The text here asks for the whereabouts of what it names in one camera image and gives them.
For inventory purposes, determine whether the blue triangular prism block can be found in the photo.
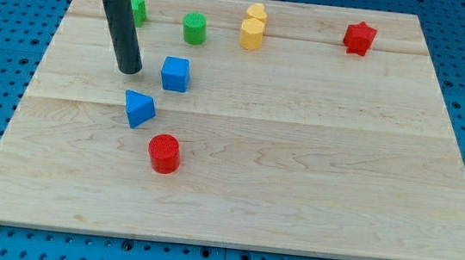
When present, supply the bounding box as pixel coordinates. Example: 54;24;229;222
125;90;156;129

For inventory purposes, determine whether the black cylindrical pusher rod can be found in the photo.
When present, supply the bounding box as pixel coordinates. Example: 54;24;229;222
102;0;142;75

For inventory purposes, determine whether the green cylinder block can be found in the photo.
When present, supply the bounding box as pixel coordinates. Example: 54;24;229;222
183;11;207;46

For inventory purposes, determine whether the blue cube block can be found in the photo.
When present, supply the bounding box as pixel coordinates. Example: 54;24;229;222
160;57;190;93

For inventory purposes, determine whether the red star block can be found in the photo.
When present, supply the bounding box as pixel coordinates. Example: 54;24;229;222
343;22;378;56

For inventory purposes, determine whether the yellow heart block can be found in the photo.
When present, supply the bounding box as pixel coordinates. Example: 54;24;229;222
245;3;268;24

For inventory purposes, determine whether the green block behind rod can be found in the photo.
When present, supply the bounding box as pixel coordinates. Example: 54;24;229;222
131;0;147;28

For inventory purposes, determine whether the red cylinder block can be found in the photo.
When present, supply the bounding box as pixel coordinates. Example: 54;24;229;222
148;133;181;174

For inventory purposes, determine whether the light wooden board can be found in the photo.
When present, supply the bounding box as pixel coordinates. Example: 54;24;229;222
0;0;465;260

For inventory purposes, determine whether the yellow hexagon block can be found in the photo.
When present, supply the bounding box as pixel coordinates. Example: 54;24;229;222
240;18;265;51

